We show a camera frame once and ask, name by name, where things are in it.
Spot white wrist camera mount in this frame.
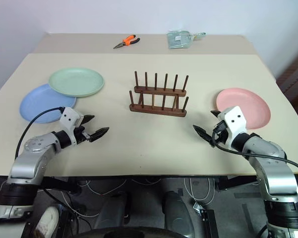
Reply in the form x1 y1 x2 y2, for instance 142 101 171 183
218 106 248 147
59 106 85 146

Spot brown wooden furniture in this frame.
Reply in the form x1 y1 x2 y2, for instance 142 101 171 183
279 49 298 110

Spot black table frame beam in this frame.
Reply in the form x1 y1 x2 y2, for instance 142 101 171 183
38 176 81 194
215 175 259 191

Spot pink plate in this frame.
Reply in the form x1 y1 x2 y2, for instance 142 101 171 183
216 87 271 130

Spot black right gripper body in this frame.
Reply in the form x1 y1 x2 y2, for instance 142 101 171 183
210 119 230 148

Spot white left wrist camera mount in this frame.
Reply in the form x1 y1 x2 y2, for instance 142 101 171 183
59 106 85 146

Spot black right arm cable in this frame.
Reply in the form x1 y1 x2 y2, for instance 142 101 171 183
212 123 298 174

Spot white sneaker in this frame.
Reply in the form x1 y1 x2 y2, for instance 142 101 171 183
36 205 60 236

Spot dark grey rounded shape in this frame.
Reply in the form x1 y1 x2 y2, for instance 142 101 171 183
161 190 197 236

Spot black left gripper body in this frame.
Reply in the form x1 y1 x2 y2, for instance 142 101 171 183
73 124 91 145

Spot orange handled pliers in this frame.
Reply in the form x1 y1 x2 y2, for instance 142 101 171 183
113 35 141 50

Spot white floor cable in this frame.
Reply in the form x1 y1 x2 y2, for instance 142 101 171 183
183 177 216 206
85 179 127 196

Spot blue plate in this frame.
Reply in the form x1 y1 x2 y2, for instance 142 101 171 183
19 83 77 124

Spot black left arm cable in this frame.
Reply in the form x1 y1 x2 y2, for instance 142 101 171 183
14 106 65 159

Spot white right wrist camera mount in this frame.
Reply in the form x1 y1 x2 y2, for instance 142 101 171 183
218 106 248 147

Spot green plate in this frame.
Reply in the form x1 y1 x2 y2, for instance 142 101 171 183
48 67 105 98

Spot wooden dish rack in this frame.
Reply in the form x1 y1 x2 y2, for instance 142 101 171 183
128 70 190 118

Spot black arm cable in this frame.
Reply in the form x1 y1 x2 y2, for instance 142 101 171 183
14 106 65 159
212 123 298 174

